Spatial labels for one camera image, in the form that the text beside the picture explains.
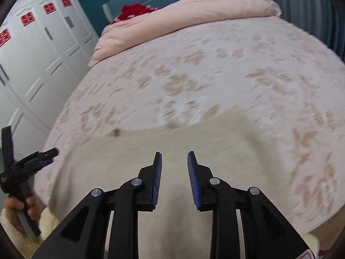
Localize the cream knitted sweater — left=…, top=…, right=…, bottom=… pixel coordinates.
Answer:
left=49, top=107, right=293, bottom=258

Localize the person's left hand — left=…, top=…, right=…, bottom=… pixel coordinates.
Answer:
left=3, top=194, right=42, bottom=234

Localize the white wardrobe with red stickers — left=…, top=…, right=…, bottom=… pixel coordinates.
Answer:
left=1, top=0, right=98, bottom=160

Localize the pink butterfly patterned bedspread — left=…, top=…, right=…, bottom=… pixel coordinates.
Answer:
left=46, top=17, right=344, bottom=232

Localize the red embroidered pillow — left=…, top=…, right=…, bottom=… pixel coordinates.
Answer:
left=112, top=3, right=159, bottom=24

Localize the pink folded duvet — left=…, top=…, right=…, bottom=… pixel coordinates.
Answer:
left=88, top=0, right=282, bottom=67

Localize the blue pleated curtain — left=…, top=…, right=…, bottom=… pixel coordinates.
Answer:
left=274, top=0, right=344, bottom=59

